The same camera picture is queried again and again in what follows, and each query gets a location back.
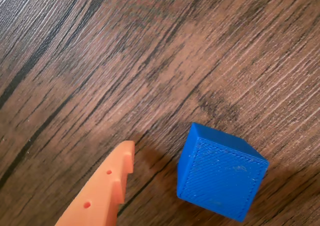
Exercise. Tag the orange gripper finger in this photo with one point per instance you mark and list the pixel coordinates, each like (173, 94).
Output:
(100, 196)

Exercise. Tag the blue cube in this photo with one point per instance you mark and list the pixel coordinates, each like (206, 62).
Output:
(220, 176)

